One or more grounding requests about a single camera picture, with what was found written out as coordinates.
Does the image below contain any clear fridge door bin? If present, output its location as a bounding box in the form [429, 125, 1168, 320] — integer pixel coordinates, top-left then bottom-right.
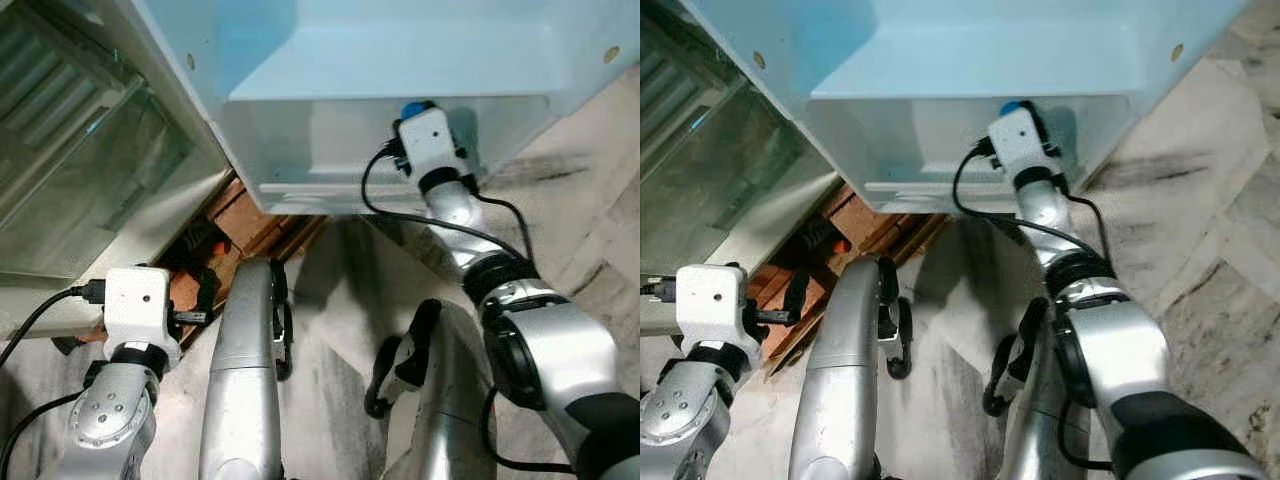
[215, 95, 581, 216]
[800, 95, 1171, 216]

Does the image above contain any glass fridge shelf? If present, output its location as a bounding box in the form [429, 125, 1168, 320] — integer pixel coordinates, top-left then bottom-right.
[640, 20, 841, 277]
[0, 10, 198, 281]

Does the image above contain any silver left robot leg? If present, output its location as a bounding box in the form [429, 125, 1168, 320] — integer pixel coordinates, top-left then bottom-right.
[198, 258, 294, 480]
[788, 256, 913, 480]

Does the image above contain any silver robot leg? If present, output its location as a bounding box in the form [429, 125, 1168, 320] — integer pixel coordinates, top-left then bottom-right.
[198, 258, 294, 480]
[788, 256, 913, 480]
[365, 298, 501, 480]
[982, 298, 1076, 480]

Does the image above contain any silver right robot leg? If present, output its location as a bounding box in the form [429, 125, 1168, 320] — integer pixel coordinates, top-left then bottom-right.
[982, 298, 1076, 480]
[365, 298, 501, 480]

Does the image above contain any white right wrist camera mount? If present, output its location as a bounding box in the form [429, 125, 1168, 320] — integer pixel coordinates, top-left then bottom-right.
[395, 105, 469, 179]
[988, 103, 1053, 177]

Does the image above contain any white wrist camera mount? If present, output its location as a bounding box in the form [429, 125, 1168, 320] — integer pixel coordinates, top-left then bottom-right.
[103, 265, 183, 347]
[395, 105, 469, 179]
[676, 263, 750, 347]
[988, 103, 1053, 177]

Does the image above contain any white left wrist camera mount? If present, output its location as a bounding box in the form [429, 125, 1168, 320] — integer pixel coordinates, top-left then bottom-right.
[103, 265, 183, 347]
[676, 263, 750, 347]

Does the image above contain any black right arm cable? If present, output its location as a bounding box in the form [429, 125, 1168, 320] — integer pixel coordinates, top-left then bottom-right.
[360, 140, 537, 266]
[950, 140, 1113, 263]

